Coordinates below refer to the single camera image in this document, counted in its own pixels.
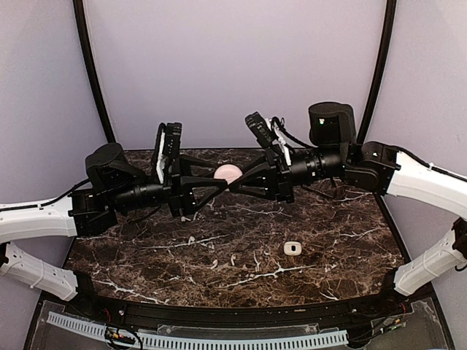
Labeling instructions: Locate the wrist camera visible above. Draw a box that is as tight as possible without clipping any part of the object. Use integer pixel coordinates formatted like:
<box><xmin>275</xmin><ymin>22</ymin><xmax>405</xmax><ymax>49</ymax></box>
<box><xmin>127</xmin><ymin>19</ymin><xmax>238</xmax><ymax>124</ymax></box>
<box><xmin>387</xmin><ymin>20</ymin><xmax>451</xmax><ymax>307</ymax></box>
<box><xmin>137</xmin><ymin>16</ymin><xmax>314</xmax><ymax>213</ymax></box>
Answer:
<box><xmin>245</xmin><ymin>112</ymin><xmax>292</xmax><ymax>166</ymax></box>
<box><xmin>151</xmin><ymin>122</ymin><xmax>183</xmax><ymax>185</ymax></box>

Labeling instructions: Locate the white charging case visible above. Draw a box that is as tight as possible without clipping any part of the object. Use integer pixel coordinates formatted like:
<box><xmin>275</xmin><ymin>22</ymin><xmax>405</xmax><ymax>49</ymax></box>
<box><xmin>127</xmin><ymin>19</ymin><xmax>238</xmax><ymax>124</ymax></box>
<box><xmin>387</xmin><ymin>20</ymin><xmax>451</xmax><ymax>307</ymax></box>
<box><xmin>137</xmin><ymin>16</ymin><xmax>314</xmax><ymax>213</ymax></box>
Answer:
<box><xmin>283</xmin><ymin>241</ymin><xmax>302</xmax><ymax>256</ymax></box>

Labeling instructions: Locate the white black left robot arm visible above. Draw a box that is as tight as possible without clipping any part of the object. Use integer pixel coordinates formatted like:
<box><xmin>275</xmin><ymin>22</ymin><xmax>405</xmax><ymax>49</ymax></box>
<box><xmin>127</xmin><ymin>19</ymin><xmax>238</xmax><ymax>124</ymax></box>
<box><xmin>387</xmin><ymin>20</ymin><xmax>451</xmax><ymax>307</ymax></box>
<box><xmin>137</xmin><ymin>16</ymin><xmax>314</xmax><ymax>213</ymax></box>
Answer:
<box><xmin>1</xmin><ymin>141</ymin><xmax>228</xmax><ymax>318</ymax></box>

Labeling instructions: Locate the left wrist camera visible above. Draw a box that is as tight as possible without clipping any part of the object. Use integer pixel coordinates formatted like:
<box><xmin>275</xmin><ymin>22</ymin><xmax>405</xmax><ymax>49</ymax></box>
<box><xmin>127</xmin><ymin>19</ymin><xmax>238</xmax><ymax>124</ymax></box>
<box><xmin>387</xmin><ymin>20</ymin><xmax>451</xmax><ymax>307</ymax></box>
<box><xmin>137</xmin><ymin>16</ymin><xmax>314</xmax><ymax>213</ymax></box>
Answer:
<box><xmin>151</xmin><ymin>122</ymin><xmax>183</xmax><ymax>185</ymax></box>

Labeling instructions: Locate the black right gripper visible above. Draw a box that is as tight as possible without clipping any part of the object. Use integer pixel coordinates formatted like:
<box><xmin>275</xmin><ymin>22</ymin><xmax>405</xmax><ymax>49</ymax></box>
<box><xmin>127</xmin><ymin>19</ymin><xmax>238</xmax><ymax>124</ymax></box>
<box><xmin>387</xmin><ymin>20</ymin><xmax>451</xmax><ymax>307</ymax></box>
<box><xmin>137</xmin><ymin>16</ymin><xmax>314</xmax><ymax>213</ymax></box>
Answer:
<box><xmin>228</xmin><ymin>145</ymin><xmax>347</xmax><ymax>204</ymax></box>

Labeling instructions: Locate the black left frame post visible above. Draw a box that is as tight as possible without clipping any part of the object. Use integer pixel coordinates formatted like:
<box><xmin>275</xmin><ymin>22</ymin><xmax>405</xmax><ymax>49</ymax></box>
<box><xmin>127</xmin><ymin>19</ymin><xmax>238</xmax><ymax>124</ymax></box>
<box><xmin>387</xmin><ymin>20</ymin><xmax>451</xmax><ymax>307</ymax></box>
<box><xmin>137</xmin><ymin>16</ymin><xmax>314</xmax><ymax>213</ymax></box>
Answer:
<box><xmin>72</xmin><ymin>0</ymin><xmax>116</xmax><ymax>143</ymax></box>

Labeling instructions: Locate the black frame post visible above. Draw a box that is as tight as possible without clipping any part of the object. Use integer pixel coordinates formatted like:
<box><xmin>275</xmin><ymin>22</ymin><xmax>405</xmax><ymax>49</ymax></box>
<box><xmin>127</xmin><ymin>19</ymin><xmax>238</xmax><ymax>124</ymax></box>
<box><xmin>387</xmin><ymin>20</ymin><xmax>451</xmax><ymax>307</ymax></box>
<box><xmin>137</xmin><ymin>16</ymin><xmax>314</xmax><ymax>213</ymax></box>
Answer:
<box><xmin>72</xmin><ymin>0</ymin><xmax>116</xmax><ymax>143</ymax></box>
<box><xmin>357</xmin><ymin>0</ymin><xmax>397</xmax><ymax>144</ymax></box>

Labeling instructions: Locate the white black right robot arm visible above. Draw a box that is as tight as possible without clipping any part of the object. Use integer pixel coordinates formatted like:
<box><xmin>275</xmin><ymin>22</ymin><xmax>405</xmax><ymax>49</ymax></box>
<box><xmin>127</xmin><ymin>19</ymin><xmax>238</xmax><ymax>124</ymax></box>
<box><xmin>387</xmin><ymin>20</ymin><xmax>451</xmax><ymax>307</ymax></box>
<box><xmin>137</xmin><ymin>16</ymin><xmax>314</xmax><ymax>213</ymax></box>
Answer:
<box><xmin>228</xmin><ymin>101</ymin><xmax>466</xmax><ymax>316</ymax></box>

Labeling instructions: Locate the pink earbud charging case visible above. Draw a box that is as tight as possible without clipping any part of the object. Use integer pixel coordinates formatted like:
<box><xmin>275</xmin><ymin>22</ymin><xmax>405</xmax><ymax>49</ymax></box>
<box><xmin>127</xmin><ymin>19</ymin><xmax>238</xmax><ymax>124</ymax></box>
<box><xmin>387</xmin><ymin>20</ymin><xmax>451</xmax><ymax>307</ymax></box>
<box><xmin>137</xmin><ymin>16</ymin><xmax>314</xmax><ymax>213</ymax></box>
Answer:
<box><xmin>213</xmin><ymin>164</ymin><xmax>243</xmax><ymax>185</ymax></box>

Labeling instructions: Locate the black front aluminium rail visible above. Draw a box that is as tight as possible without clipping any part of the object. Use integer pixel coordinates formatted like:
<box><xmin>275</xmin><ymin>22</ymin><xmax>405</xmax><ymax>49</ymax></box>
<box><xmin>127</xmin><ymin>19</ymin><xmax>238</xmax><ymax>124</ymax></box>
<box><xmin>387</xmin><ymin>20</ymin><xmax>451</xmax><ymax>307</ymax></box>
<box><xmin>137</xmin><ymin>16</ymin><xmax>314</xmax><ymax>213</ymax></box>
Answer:
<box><xmin>66</xmin><ymin>293</ymin><xmax>411</xmax><ymax>329</ymax></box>

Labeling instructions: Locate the white slotted cable duct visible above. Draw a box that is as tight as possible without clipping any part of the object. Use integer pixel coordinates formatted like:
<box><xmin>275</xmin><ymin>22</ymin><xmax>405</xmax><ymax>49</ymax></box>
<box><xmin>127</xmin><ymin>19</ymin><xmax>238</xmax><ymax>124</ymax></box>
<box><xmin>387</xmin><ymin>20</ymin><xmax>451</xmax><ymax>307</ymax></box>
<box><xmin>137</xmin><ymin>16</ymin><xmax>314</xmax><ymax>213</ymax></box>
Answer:
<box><xmin>46</xmin><ymin>311</ymin><xmax>349</xmax><ymax>350</ymax></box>

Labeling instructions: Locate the black right frame post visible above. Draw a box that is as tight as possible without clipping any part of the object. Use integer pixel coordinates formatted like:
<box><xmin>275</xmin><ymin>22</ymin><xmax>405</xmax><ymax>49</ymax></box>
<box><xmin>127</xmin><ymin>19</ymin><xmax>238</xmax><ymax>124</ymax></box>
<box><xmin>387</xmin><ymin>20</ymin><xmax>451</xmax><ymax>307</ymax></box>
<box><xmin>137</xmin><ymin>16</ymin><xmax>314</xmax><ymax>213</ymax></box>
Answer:
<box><xmin>357</xmin><ymin>0</ymin><xmax>397</xmax><ymax>144</ymax></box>

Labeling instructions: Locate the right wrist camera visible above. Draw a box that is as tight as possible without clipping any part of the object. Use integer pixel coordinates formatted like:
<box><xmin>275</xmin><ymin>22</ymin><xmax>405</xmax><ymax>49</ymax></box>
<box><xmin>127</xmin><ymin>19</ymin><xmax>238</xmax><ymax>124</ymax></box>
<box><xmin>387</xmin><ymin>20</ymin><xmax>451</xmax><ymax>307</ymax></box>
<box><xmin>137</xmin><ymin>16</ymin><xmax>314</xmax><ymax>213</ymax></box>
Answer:
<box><xmin>245</xmin><ymin>112</ymin><xmax>292</xmax><ymax>166</ymax></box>

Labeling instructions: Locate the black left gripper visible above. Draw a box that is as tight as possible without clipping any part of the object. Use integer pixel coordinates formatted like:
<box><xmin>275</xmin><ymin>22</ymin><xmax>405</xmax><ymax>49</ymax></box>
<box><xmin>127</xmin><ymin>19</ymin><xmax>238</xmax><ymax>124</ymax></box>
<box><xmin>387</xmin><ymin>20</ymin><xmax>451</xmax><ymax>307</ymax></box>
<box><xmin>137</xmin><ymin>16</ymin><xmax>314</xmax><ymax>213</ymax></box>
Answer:
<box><xmin>109</xmin><ymin>153</ymin><xmax>228</xmax><ymax>217</ymax></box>

